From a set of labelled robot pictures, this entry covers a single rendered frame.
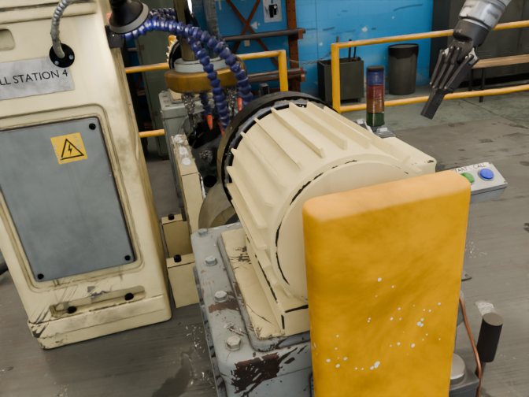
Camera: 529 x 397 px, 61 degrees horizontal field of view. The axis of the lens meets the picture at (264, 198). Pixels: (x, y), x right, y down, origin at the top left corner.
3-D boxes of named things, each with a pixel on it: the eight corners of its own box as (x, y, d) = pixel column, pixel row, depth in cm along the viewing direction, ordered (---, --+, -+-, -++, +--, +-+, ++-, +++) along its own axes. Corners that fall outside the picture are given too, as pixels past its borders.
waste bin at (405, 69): (409, 87, 625) (411, 42, 599) (421, 93, 590) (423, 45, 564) (382, 90, 623) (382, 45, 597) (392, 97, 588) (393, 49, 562)
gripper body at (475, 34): (452, 18, 111) (433, 54, 114) (475, 19, 104) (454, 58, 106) (473, 31, 114) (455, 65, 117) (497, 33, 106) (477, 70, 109)
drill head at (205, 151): (191, 214, 130) (175, 131, 120) (179, 167, 166) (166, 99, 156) (274, 198, 135) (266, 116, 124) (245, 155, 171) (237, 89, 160)
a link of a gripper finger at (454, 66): (468, 52, 111) (472, 53, 110) (446, 95, 114) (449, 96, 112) (456, 46, 109) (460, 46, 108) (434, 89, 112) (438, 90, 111)
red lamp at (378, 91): (371, 100, 146) (371, 86, 144) (363, 96, 151) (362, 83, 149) (387, 98, 147) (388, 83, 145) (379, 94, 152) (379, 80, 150)
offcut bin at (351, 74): (356, 94, 617) (355, 31, 582) (366, 102, 575) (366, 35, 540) (318, 99, 614) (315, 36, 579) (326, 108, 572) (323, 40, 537)
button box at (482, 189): (431, 213, 99) (439, 198, 95) (416, 188, 103) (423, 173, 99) (499, 198, 102) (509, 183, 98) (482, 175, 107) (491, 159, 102)
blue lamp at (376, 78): (371, 86, 144) (371, 72, 142) (362, 83, 149) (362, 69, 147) (388, 83, 145) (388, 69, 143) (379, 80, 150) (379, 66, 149)
